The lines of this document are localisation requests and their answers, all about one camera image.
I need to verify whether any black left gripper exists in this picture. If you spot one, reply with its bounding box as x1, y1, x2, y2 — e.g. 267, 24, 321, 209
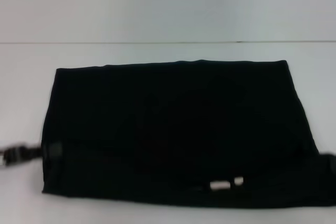
0, 143, 43, 167

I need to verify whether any black shirt with FREE print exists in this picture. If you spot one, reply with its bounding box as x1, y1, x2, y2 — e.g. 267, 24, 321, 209
40, 59, 336, 208

